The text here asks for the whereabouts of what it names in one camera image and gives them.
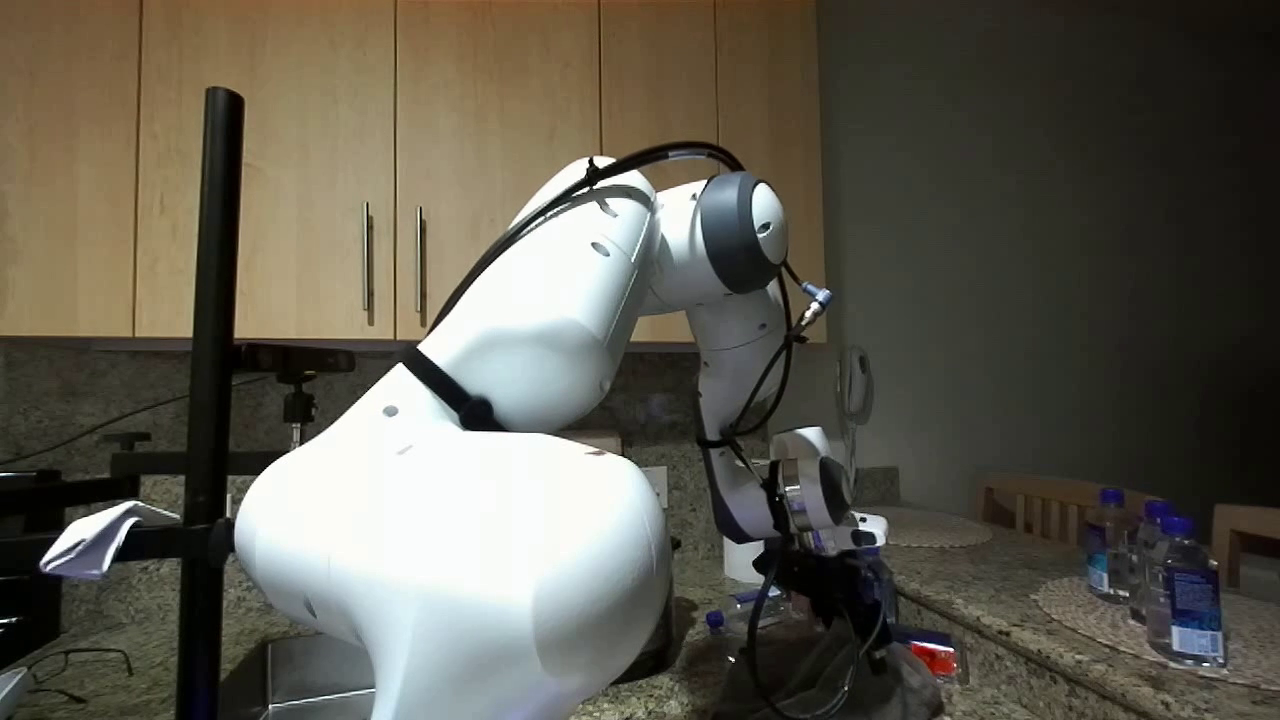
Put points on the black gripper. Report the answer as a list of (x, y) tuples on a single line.
[(849, 585)]

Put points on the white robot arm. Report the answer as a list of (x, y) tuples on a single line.
[(480, 559)]

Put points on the red white packet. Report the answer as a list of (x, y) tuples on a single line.
[(938, 659)]

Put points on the wooden chair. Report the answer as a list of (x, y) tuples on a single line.
[(1039, 504)]

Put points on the water bottle blue cap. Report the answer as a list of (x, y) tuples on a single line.
[(1194, 598)]

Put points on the white crumpled paper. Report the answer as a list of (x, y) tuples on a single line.
[(85, 550)]

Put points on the white wall phone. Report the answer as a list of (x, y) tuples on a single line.
[(857, 386)]

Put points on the wooden wall cabinet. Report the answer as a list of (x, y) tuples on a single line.
[(387, 140)]

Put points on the black camera stand pole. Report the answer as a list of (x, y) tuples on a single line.
[(209, 400)]

